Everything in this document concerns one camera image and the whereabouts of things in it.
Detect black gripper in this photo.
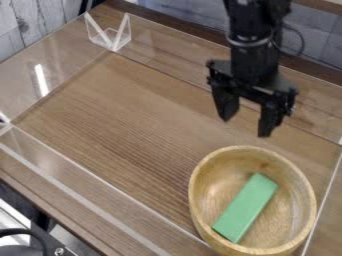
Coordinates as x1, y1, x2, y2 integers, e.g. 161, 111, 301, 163
206, 59, 300, 137

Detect green rectangular block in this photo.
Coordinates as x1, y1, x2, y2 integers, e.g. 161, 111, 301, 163
211, 173, 278, 243

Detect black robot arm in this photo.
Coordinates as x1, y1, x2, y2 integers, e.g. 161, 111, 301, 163
206, 0, 300, 137

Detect wooden bowl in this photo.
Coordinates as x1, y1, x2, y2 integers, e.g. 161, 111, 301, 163
189, 145, 317, 256

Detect clear acrylic tray walls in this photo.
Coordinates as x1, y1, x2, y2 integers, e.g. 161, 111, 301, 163
0, 16, 342, 256

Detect clear acrylic corner bracket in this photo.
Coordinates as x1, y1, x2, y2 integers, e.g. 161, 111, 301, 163
84, 12, 133, 52

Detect black metal table bracket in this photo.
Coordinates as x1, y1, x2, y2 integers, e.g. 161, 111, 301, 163
30, 222, 68, 256

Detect black cable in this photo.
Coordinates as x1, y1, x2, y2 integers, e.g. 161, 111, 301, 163
0, 227, 46, 256

